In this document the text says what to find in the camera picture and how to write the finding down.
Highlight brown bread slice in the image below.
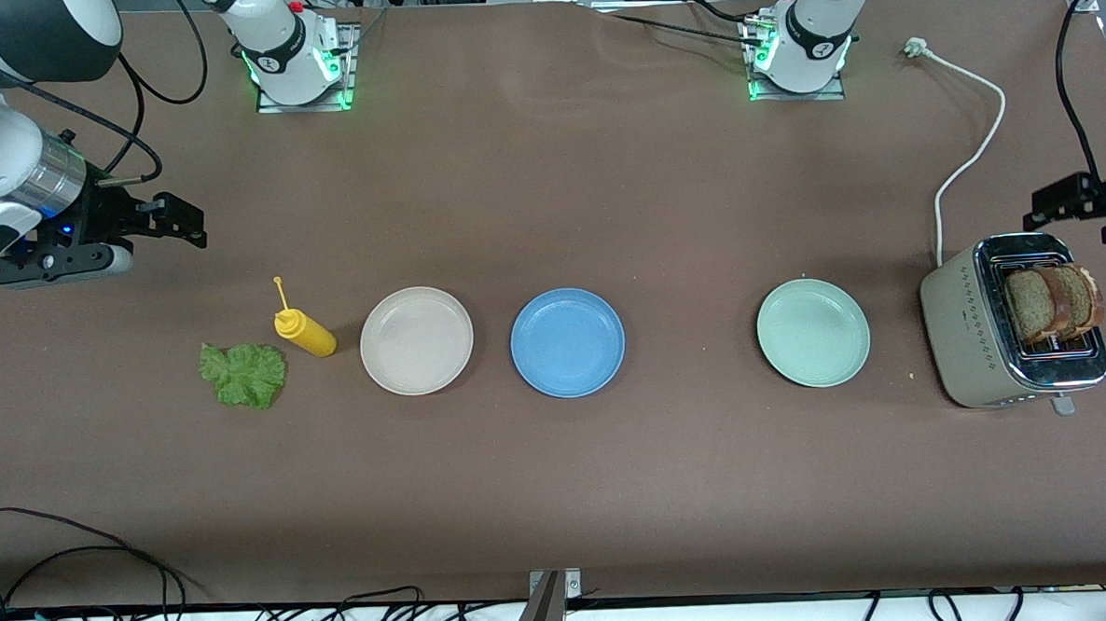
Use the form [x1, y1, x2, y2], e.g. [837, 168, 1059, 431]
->
[1055, 261, 1106, 334]
[1002, 267, 1069, 346]

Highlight green lettuce leaf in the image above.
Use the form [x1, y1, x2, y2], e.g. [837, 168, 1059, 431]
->
[198, 338, 290, 413]

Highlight yellow squeeze bottle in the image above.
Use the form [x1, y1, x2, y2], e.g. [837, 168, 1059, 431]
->
[271, 273, 339, 360]

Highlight beige plate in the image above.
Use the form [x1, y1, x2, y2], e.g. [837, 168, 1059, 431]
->
[357, 284, 477, 399]

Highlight light green plate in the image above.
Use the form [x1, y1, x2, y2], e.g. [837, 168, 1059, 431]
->
[754, 275, 874, 391]

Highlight blue plate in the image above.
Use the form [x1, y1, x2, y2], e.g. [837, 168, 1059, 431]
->
[507, 285, 629, 401]

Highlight beige chrome toaster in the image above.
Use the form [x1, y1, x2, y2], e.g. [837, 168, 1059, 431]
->
[917, 228, 1106, 423]

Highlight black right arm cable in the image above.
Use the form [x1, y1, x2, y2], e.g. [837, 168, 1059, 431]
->
[26, 0, 214, 189]

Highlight white toaster power cable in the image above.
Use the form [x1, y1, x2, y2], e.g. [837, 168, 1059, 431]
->
[904, 34, 1014, 269]

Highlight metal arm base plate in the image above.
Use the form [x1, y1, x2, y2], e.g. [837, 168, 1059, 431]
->
[739, 8, 848, 105]
[251, 22, 363, 117]

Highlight thin black cable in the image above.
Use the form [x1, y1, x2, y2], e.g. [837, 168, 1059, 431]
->
[327, 2, 392, 55]
[607, 5, 767, 55]
[684, 0, 756, 26]

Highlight long black cable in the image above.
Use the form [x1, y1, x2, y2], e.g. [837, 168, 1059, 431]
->
[0, 498, 210, 611]
[4, 541, 189, 621]

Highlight silver metal bracket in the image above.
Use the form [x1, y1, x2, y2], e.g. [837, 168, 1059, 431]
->
[527, 568, 583, 600]

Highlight grey metal post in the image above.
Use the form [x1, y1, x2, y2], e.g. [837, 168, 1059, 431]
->
[501, 572, 568, 621]

